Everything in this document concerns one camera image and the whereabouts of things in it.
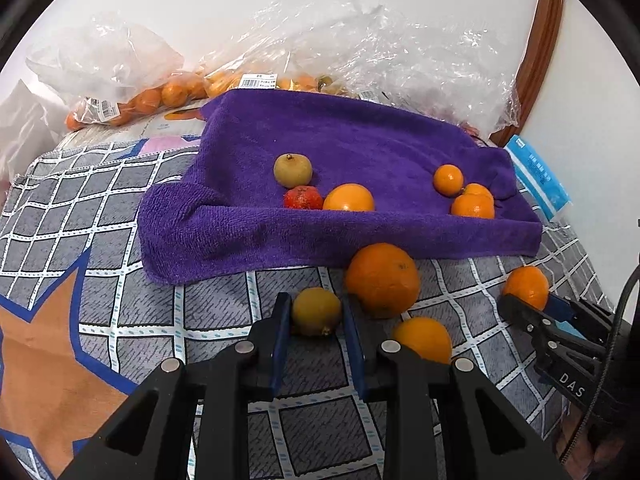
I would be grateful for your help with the crumpled clear plastic bag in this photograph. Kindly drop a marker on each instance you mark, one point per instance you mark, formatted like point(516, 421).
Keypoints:
point(440, 70)

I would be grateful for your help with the small red fruit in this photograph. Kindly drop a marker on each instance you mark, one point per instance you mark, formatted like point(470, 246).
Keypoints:
point(303, 198)

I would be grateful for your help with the large orange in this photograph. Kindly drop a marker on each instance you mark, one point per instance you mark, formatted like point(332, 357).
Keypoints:
point(382, 280)

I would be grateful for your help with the blue packet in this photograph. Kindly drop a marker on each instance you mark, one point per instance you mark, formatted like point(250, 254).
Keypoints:
point(540, 175)

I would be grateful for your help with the clear bag of mandarins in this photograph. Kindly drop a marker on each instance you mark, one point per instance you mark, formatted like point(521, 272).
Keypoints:
point(280, 45)
point(125, 75)

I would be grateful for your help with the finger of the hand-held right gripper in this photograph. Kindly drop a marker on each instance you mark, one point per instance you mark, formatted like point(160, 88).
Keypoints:
point(530, 325)
point(560, 308)

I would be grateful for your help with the medium orange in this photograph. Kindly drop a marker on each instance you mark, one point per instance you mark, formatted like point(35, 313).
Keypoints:
point(348, 198)

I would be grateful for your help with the small olive green fruit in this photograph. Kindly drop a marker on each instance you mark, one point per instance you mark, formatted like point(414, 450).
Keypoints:
point(316, 311)

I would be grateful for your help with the person's right hand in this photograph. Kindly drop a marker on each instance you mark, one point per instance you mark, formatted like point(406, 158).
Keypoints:
point(585, 442)

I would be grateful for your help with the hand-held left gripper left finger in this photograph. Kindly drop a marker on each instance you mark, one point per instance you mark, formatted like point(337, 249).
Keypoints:
point(280, 345)

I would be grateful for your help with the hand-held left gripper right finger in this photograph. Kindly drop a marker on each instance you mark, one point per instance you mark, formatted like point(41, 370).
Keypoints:
point(357, 355)

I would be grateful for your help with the white plastic bag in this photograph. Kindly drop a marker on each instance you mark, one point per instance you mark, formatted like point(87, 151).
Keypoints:
point(25, 130)

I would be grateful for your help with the brown wooden frame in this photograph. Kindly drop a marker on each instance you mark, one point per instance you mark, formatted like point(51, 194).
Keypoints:
point(542, 45)

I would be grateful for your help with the small mandarin orange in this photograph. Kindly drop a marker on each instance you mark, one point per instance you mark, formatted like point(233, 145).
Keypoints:
point(448, 179)

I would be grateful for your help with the large olive green fruit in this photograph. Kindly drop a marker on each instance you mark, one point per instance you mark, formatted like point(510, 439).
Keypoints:
point(293, 170)

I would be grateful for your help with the purple towel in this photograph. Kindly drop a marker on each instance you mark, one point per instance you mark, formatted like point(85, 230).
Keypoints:
point(350, 135)

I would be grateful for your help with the grey checked star blanket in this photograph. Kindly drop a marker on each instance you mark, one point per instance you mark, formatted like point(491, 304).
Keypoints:
point(100, 210)

